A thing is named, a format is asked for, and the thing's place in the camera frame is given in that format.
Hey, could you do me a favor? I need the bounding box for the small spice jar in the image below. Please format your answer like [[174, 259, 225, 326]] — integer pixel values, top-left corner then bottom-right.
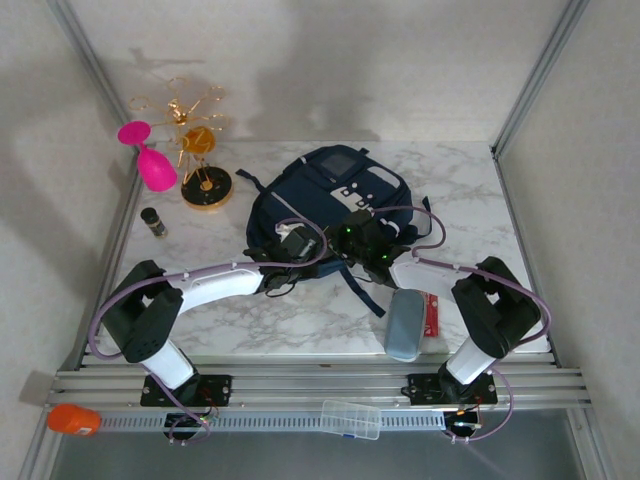
[[140, 207, 170, 239]]

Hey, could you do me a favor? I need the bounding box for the aluminium mounting rail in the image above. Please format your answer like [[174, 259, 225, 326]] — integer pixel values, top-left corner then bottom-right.
[[44, 367, 594, 407]]

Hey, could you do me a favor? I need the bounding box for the navy blue backpack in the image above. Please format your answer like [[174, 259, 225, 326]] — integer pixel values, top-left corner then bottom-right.
[[234, 144, 431, 319]]

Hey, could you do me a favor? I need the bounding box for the aluminium frame post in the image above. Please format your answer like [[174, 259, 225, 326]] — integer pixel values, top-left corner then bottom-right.
[[47, 0, 134, 131], [492, 0, 591, 156]]

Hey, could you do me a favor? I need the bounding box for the slotted grey cable duct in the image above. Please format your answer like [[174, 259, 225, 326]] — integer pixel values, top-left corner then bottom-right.
[[97, 410, 447, 432]]

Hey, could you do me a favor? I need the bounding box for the orange plastic cup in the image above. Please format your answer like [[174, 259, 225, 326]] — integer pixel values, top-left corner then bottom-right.
[[47, 403, 101, 436]]

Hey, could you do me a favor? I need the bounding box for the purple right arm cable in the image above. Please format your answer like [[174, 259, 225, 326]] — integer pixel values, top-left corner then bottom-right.
[[372, 205, 554, 446]]

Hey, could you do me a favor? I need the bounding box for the grey-blue pencil case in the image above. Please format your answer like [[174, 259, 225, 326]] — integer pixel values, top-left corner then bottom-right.
[[384, 289, 426, 362]]

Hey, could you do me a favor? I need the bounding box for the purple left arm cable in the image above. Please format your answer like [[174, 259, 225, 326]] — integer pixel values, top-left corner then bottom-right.
[[87, 217, 329, 446]]

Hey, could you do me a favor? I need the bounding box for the white marble board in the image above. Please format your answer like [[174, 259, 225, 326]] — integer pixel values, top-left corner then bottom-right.
[[97, 140, 551, 357]]

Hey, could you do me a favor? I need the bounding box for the red booklet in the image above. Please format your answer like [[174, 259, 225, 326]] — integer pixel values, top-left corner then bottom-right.
[[419, 293, 441, 339]]

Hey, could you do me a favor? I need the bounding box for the amber wine glass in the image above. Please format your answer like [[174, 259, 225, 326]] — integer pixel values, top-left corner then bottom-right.
[[179, 127, 217, 156]]

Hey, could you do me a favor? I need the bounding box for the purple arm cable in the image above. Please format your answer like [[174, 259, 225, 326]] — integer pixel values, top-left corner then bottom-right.
[[372, 205, 554, 446], [87, 217, 329, 446]]

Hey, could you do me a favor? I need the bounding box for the clear plastic organiser box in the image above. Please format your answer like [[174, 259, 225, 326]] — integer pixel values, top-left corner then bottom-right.
[[320, 398, 382, 442]]

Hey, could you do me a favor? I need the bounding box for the pink wine glass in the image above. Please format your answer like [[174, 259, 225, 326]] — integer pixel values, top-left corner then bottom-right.
[[118, 119, 180, 192]]

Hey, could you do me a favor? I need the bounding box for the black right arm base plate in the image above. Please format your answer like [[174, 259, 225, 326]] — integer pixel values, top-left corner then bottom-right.
[[399, 372, 500, 406]]

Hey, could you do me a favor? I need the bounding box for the aluminium side rail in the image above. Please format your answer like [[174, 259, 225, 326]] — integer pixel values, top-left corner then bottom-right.
[[74, 159, 146, 371], [493, 149, 557, 366]]

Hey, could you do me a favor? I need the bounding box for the gold wire glass rack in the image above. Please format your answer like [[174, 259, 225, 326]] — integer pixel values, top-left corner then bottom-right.
[[129, 77, 235, 214]]

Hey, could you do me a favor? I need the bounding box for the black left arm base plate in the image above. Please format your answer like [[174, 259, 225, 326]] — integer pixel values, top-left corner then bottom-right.
[[140, 373, 234, 407]]

